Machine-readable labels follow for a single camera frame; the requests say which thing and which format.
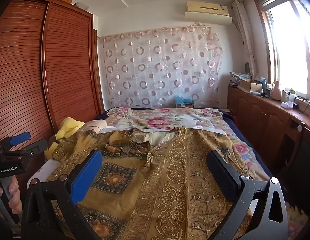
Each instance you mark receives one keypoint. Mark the stack of folded cloths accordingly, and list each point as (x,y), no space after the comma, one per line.
(240,76)

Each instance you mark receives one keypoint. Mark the small black box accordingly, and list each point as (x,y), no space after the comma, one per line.
(296,106)

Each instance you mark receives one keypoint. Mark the beige pillow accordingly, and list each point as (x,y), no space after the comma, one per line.
(95,125)

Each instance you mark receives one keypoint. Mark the yellow plush toy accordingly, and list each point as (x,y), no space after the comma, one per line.
(68,127)

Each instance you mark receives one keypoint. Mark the floral bed sheet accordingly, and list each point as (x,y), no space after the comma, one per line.
(165,118)

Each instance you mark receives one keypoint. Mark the wooden-framed window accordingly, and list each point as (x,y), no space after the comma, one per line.
(287,42)

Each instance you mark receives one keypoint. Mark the circle-patterned sheer curtain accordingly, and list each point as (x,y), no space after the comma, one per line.
(160,67)

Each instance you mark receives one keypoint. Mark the pink thermos jug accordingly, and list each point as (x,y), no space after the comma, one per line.
(276,92)

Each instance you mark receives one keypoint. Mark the white bottle with green cap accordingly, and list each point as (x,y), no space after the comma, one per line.
(291,96)

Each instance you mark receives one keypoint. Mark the white crumpled cloth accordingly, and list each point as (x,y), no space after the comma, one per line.
(287,105)

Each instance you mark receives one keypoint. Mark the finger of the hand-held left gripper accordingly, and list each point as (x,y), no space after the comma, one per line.
(20,138)
(36,150)

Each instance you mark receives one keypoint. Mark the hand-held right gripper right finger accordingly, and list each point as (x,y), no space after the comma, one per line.
(221,177)

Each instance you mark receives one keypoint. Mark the blue tissue pack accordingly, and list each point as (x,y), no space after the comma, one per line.
(183,101)

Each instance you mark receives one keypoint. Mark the wooden headboard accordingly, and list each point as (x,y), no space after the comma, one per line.
(70,67)

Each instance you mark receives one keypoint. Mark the person's left hand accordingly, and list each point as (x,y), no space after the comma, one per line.
(14,195)

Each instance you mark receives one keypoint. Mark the wall air conditioner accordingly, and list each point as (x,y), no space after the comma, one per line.
(207,11)

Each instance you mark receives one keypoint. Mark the golden patterned garment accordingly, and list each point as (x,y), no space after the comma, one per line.
(155,185)

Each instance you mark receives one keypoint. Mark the low wooden cabinet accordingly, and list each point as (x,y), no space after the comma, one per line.
(265,122)

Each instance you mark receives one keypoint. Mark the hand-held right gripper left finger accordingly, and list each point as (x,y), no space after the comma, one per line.
(88,175)

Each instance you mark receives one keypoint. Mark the white floral bolster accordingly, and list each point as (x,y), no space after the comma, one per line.
(46,172)

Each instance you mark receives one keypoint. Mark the cardboard box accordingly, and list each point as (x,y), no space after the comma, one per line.
(248,85)

